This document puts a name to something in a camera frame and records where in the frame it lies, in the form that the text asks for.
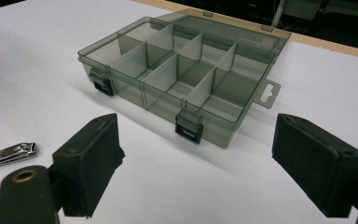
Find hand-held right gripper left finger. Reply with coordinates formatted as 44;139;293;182
48;112;126;219

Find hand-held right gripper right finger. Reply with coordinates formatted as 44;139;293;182
271;113;358;218

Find silver nail clipper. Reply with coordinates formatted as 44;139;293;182
0;142;39;172

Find wooden table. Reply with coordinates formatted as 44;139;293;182
131;0;358;63

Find grey clear plastic compartment box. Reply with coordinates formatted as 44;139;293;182
76;8;293;149

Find white desk leg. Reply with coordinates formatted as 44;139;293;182
269;0;289;28

